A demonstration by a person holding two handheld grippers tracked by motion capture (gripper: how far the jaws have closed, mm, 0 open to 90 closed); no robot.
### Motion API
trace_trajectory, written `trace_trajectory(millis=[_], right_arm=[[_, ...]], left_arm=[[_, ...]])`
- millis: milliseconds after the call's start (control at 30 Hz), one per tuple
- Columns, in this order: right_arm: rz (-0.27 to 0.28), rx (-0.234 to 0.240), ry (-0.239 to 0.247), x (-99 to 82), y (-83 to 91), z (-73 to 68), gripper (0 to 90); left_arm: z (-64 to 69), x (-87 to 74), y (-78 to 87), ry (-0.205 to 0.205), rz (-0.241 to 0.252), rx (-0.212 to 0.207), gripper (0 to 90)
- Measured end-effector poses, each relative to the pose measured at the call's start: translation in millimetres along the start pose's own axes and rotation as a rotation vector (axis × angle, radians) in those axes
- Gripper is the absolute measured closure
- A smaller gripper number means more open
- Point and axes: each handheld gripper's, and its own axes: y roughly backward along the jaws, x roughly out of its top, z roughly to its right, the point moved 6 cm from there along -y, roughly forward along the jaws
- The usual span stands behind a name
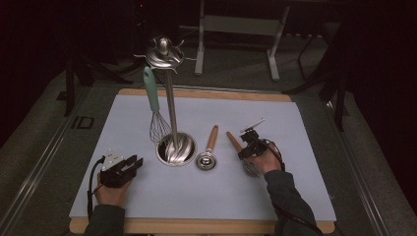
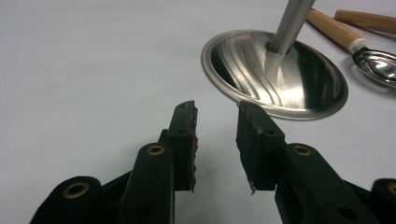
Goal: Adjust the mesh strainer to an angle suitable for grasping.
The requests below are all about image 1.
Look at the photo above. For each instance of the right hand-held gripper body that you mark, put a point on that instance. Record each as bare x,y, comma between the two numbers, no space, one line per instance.
257,146

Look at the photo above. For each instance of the white work mat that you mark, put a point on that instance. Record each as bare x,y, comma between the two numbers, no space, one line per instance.
229,196

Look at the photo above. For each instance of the black metal stand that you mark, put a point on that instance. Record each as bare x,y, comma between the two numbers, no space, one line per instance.
69,88
341,105

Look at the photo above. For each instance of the steel utensil rack stand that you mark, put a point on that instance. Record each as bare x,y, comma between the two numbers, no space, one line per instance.
171,108

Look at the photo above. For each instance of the grey metal frame stand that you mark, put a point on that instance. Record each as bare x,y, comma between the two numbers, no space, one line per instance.
242,24

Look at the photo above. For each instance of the person's right hand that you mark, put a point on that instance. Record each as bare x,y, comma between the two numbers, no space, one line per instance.
268,162

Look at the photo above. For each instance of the person's left hand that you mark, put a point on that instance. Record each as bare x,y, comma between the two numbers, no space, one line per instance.
111,196

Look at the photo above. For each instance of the black floor bracket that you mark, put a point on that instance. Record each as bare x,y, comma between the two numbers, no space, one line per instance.
82,122

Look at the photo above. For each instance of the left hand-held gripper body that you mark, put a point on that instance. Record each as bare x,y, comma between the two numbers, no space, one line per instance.
109,177

